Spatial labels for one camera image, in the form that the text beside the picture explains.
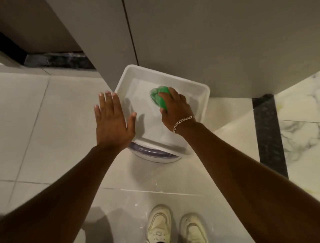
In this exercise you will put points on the person's right hand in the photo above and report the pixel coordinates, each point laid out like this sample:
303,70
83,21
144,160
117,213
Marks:
176,112

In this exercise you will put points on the green scrubbing sponge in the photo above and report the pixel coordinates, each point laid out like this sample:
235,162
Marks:
158,96

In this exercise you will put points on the person's left hand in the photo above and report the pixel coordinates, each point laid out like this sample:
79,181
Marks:
111,127

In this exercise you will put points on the person's left little finger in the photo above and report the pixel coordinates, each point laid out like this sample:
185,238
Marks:
97,114

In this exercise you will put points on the person's right fingers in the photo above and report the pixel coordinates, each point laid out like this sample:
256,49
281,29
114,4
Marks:
172,96

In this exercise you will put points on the person's right white sneaker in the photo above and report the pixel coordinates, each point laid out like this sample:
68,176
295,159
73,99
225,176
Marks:
193,229

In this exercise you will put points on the person's left middle finger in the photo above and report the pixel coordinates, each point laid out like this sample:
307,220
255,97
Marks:
108,102

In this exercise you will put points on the wide grey cabinet door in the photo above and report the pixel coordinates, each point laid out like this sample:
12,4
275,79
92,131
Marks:
225,45

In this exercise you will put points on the person's white sneaker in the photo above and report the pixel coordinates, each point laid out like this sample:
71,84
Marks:
159,225
193,229

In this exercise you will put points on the dark marble plinth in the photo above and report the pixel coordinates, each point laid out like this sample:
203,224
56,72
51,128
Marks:
60,60

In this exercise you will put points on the person's left white sneaker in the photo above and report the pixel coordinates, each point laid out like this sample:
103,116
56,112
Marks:
159,225

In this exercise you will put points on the grey cabinet side panel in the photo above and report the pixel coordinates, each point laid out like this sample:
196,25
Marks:
32,22

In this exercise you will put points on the white plastic tray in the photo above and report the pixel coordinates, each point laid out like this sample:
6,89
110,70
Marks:
145,105

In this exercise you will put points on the narrow grey cabinet door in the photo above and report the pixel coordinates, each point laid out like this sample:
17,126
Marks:
100,37

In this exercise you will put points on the person's left thumb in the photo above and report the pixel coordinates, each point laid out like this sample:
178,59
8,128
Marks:
131,122

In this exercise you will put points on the person's left forearm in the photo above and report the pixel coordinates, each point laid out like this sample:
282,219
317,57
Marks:
62,200

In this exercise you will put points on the white round bucket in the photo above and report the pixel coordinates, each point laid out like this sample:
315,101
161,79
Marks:
152,154

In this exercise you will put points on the person's right forearm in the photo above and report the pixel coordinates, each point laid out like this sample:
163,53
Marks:
250,187

